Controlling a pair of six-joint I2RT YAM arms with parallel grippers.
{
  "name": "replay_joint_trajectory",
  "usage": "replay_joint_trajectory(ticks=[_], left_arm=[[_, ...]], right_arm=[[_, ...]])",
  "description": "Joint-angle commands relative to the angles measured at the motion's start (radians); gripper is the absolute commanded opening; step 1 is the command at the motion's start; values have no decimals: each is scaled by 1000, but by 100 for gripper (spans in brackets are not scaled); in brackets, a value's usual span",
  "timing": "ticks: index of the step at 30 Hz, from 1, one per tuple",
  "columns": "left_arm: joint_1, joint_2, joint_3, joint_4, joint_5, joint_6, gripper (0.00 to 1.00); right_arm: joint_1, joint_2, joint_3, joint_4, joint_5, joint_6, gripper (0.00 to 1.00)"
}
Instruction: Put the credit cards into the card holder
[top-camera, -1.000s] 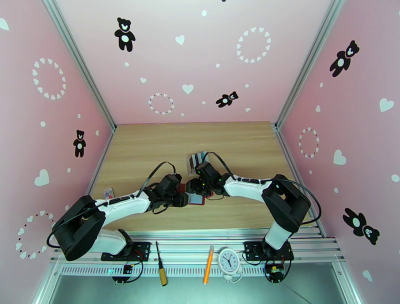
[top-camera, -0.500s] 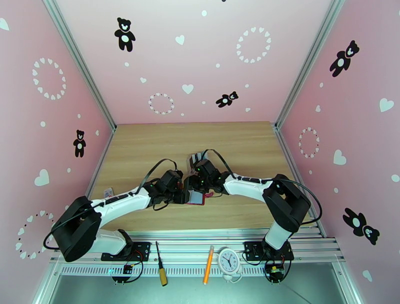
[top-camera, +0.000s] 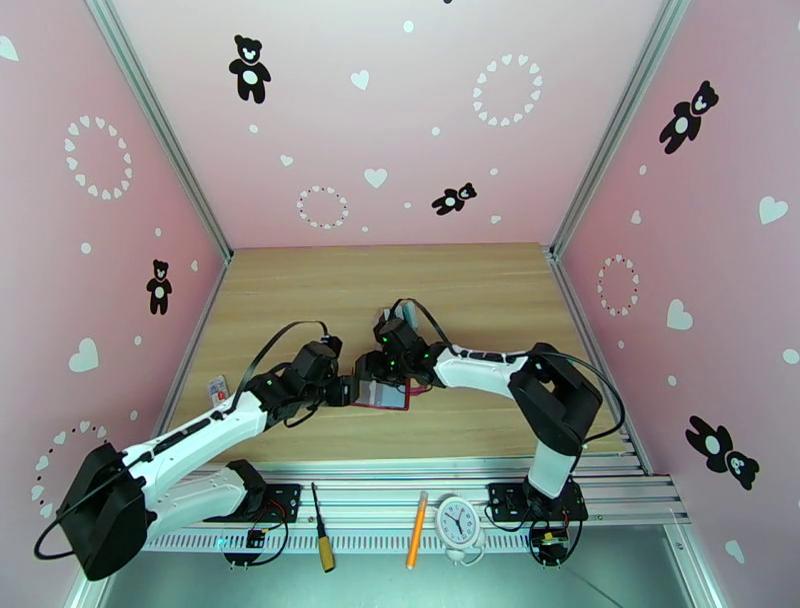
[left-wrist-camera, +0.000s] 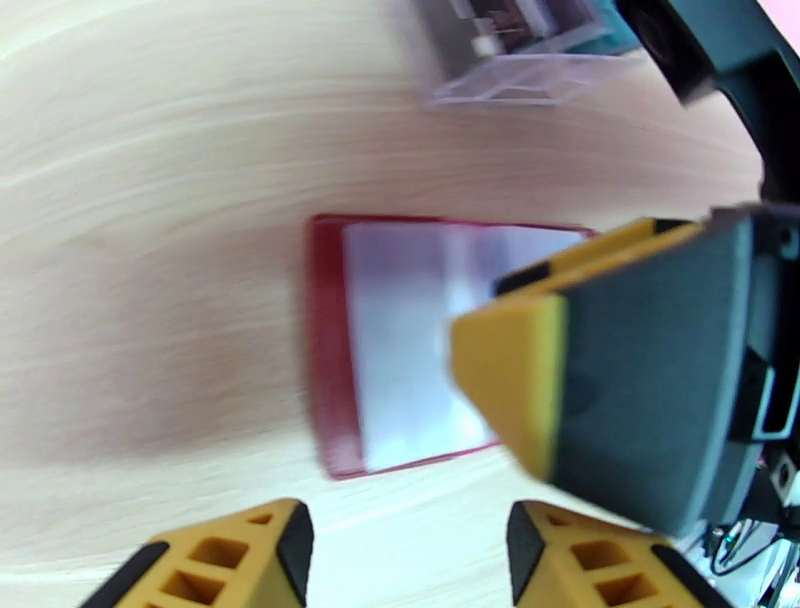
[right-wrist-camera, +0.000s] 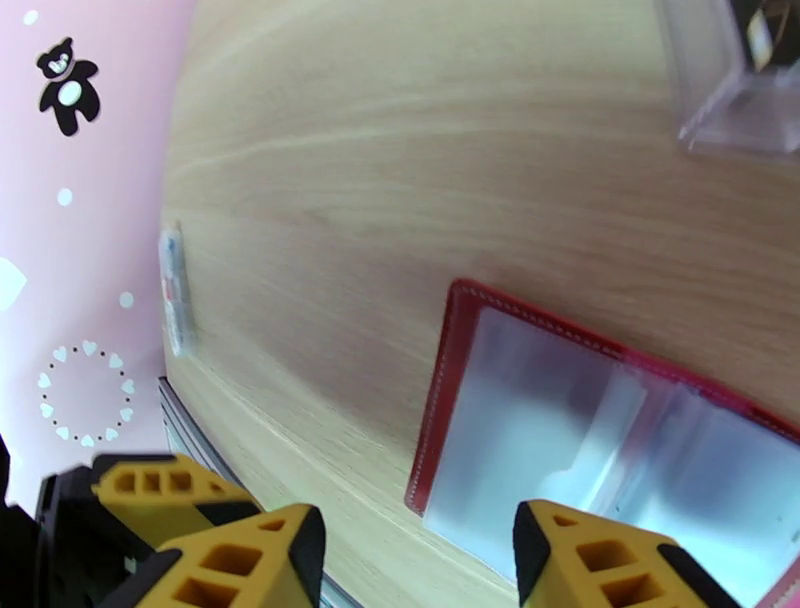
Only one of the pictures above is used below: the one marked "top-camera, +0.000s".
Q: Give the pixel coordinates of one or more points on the red leather card holder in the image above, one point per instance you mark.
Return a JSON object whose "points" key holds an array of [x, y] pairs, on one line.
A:
{"points": [[390, 397]]}

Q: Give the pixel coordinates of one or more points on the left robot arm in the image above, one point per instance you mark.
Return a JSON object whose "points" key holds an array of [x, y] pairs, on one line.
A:
{"points": [[206, 425]]}

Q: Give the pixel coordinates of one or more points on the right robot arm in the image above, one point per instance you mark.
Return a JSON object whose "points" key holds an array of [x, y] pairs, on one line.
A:
{"points": [[481, 369]]}

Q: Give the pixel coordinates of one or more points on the small red white card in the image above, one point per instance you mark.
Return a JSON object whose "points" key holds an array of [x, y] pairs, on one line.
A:
{"points": [[218, 390]]}

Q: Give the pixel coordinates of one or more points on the orange pen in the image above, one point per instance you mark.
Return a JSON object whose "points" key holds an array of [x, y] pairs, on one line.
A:
{"points": [[415, 531]]}

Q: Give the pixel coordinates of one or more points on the white alarm clock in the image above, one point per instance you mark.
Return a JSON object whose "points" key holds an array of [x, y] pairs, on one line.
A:
{"points": [[458, 519]]}

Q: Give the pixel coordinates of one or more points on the small black circuit board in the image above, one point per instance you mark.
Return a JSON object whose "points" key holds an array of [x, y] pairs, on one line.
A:
{"points": [[255, 537]]}

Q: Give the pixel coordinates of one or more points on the circuit board with yellow connector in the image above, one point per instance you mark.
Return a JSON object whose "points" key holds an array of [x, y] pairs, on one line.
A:
{"points": [[550, 540]]}

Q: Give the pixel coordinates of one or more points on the aluminium front rail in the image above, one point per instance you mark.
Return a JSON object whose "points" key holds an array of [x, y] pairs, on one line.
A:
{"points": [[375, 500]]}

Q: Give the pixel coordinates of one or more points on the aluminium table side rail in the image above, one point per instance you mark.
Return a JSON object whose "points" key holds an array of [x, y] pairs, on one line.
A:
{"points": [[581, 312], [199, 331]]}

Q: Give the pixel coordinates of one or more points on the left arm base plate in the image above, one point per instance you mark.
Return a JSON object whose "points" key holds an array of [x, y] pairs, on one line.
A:
{"points": [[284, 497]]}

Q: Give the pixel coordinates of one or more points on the black bear wall sticker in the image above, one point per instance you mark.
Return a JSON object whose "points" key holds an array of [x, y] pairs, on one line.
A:
{"points": [[684, 125], [719, 453], [159, 300], [451, 200], [250, 78]]}

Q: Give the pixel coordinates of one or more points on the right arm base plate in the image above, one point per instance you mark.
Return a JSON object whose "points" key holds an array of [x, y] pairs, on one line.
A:
{"points": [[506, 500]]}

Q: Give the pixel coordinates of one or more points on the aluminium frame post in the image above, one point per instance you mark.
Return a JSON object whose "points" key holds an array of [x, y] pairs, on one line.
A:
{"points": [[159, 128], [615, 137]]}

